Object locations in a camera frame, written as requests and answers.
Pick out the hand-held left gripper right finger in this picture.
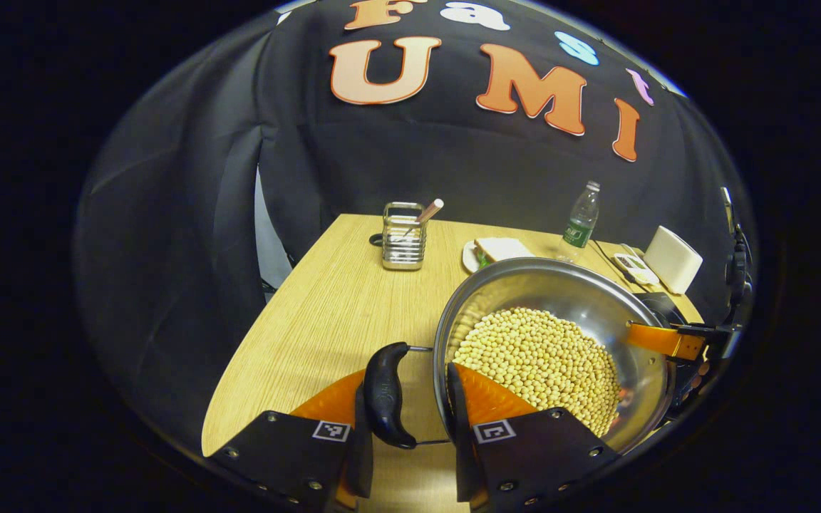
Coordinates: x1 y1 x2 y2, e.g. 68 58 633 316
446 362 621 513

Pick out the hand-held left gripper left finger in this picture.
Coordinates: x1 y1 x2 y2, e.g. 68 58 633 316
209 368 376 511

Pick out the black induction cooktop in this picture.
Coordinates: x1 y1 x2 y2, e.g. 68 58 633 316
639 291 689 328

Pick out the steel pot with black handle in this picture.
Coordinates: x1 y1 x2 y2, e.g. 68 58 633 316
362 258 676 457

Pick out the white box-shaped toaster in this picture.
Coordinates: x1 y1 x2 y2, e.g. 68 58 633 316
643 225 703 295

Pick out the small white remote device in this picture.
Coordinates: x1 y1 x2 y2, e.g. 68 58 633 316
611 251 661 287

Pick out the pile of soybeans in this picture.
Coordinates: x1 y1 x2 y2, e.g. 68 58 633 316
452 307 623 437

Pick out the clear plastic water bottle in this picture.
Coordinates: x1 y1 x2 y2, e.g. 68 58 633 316
557 180 601 263

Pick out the sandwich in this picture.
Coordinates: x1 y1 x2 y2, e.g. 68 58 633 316
473 237 536 266

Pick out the black backdrop cloth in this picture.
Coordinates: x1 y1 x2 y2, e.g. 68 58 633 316
72 0 757 457

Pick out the wooden stick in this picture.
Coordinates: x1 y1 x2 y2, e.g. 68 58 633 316
403 199 445 236

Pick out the metal wire utensil holder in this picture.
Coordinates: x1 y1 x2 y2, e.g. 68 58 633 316
382 202 428 271

